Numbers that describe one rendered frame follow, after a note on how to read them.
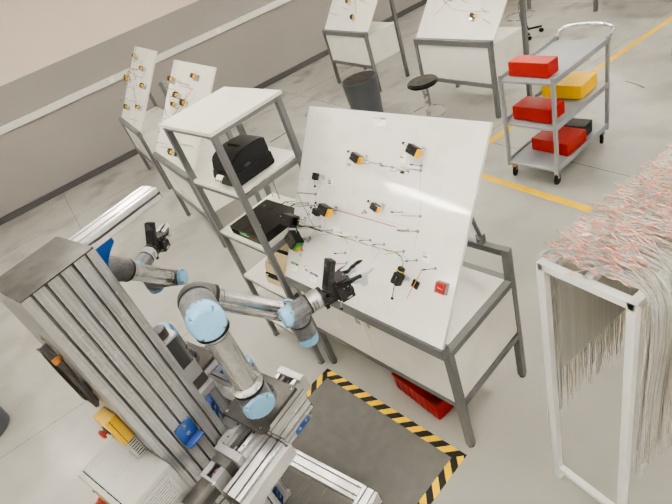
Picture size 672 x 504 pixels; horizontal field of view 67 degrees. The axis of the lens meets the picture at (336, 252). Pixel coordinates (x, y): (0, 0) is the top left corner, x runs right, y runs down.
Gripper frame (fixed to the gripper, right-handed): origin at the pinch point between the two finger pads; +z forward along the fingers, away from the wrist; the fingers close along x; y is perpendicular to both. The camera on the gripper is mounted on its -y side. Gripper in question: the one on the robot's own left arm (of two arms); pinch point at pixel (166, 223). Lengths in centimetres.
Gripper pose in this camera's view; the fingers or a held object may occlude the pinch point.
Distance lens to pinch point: 268.3
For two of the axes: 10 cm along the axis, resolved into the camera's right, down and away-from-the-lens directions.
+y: 1.6, 7.8, 6.1
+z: 1.6, -6.3, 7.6
